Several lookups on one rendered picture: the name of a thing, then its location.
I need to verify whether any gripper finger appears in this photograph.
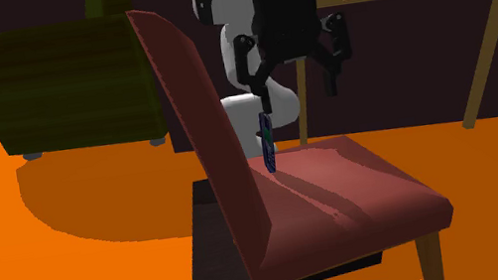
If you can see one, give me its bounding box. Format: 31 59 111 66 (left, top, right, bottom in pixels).
230 30 283 118
302 10 359 100

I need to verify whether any red upholstered wooden chair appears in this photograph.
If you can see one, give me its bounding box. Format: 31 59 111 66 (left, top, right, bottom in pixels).
125 0 465 280

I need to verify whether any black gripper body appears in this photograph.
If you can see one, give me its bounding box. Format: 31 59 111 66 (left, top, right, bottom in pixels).
247 0 327 68

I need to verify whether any blue mobile phone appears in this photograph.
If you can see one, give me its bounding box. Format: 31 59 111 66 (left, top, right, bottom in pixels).
256 110 281 176

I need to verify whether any dark green armchair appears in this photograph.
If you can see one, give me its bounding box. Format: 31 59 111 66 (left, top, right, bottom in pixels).
0 0 172 169

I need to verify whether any dark robot stand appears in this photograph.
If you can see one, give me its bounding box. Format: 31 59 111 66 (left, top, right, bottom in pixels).
175 155 388 280

